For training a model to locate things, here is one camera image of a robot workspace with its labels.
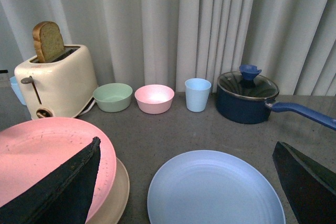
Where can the light blue cup left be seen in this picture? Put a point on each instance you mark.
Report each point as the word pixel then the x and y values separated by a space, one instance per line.
pixel 16 89

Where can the light blue cup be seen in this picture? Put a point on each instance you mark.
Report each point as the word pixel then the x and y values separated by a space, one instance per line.
pixel 16 89
pixel 197 91

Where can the glass lid blue knob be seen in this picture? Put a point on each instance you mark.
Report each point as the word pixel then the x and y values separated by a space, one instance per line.
pixel 248 83

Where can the cream white toaster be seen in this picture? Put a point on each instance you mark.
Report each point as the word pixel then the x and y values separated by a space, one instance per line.
pixel 61 88

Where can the beige plate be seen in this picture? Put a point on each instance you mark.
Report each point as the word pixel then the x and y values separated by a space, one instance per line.
pixel 114 205

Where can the pink bowl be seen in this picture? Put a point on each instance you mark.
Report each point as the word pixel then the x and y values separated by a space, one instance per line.
pixel 154 98

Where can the pink plate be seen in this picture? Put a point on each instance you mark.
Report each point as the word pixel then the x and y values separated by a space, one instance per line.
pixel 33 149

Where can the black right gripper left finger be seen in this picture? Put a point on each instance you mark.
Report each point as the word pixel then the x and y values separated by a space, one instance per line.
pixel 63 196

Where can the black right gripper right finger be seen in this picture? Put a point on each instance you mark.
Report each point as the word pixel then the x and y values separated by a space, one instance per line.
pixel 308 186

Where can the light blue cup right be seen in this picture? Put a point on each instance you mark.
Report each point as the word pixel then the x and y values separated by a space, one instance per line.
pixel 197 91

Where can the light blue plate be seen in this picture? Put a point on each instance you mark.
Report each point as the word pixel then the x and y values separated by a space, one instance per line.
pixel 211 187

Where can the dark blue saucepan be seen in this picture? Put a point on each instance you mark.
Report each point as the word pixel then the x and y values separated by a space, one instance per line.
pixel 253 112

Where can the brown bread slice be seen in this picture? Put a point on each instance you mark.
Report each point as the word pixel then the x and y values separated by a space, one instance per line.
pixel 48 41

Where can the green bowl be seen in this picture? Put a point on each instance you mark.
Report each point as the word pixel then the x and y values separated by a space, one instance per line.
pixel 113 97

